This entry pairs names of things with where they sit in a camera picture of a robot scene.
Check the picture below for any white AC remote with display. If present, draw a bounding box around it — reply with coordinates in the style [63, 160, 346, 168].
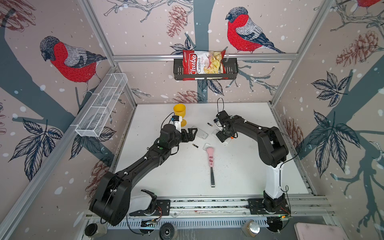
[193, 126, 209, 140]

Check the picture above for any white battery cover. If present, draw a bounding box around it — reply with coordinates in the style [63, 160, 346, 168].
[203, 143, 211, 151]

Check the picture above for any white remote control with buttons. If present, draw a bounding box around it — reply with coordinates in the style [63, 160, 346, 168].
[212, 130, 232, 145]

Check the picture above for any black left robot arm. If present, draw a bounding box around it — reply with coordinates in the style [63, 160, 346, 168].
[89, 124, 198, 226]

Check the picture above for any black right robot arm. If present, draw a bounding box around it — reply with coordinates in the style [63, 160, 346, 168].
[214, 110, 290, 214]

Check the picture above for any yellow plastic goblet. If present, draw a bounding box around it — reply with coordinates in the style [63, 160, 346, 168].
[174, 104, 187, 127]

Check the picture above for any red cassava chips bag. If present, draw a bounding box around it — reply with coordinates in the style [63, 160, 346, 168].
[183, 50, 227, 75]

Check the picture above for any black round speaker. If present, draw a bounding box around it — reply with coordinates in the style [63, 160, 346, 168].
[159, 223, 178, 240]

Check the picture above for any silver metal can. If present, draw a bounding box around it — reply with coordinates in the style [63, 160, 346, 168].
[241, 220, 261, 238]

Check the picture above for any pink pad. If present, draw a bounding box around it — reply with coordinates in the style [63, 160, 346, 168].
[295, 223, 349, 240]

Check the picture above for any grey cylinder with black cap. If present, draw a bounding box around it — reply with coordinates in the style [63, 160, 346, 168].
[85, 223, 108, 238]

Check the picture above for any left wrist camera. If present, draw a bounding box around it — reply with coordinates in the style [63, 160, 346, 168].
[171, 115, 183, 132]

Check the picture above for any black wall basket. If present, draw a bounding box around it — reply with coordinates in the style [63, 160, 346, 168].
[173, 58, 239, 81]

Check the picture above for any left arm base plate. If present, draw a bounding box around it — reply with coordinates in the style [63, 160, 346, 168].
[128, 200, 171, 218]

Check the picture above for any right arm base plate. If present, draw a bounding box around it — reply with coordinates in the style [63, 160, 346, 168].
[247, 198, 291, 215]

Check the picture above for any white wire mesh shelf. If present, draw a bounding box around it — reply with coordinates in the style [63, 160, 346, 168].
[75, 73, 128, 138]

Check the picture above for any aluminium mounting rail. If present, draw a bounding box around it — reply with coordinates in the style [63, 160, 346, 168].
[83, 195, 334, 229]

